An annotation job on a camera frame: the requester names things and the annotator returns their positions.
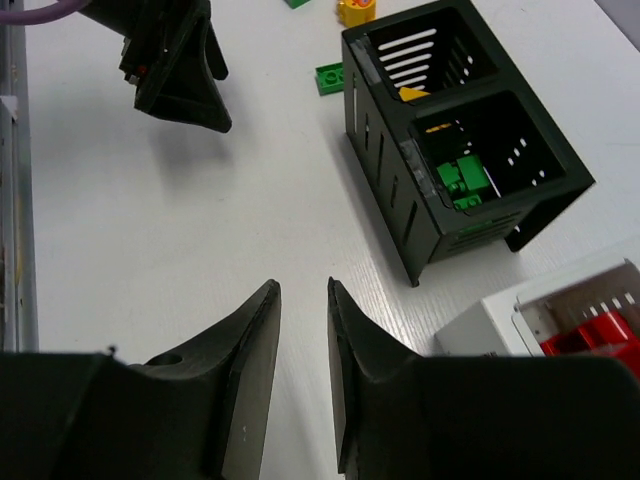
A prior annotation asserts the small green square lego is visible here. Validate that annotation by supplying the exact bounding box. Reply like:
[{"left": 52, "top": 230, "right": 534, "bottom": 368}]
[{"left": 285, "top": 0, "right": 310, "bottom": 9}]

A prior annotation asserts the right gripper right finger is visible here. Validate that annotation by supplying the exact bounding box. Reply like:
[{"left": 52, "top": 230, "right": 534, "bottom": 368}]
[{"left": 328, "top": 279, "right": 639, "bottom": 479}]

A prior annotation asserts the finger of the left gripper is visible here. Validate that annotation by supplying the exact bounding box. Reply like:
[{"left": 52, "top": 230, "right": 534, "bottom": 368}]
[{"left": 117, "top": 0, "right": 234, "bottom": 134}]

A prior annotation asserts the black two-compartment container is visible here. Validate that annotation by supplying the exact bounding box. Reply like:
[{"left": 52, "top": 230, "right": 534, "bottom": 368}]
[{"left": 342, "top": 1, "right": 594, "bottom": 285}]

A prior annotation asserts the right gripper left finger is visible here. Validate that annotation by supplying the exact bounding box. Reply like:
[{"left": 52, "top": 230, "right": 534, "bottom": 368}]
[{"left": 1, "top": 280, "right": 281, "bottom": 479}]

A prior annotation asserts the yellow round flower lego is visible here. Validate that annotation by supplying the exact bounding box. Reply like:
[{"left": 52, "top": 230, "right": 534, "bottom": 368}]
[{"left": 336, "top": 0, "right": 376, "bottom": 28}]

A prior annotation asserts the white two-compartment container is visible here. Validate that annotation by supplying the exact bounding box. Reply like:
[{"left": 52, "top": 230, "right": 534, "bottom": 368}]
[{"left": 435, "top": 257, "right": 639, "bottom": 356}]

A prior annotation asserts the dark green long lego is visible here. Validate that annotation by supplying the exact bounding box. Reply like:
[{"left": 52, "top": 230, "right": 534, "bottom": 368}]
[{"left": 315, "top": 62, "right": 344, "bottom": 96}]

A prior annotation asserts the orange small lego brick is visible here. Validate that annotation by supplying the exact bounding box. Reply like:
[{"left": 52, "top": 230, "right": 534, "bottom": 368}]
[{"left": 398, "top": 87, "right": 430, "bottom": 103}]

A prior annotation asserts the aluminium table front rail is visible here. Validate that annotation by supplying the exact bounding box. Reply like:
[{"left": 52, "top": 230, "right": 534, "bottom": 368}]
[{"left": 1, "top": 25, "right": 39, "bottom": 352}]

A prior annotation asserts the red rounded lego block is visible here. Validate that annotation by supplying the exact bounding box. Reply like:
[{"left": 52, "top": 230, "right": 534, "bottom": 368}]
[{"left": 540, "top": 311, "right": 639, "bottom": 362}]

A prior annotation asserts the small dark green lego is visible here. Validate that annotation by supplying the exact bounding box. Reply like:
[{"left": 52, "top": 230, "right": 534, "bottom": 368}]
[{"left": 437, "top": 162, "right": 467, "bottom": 194}]

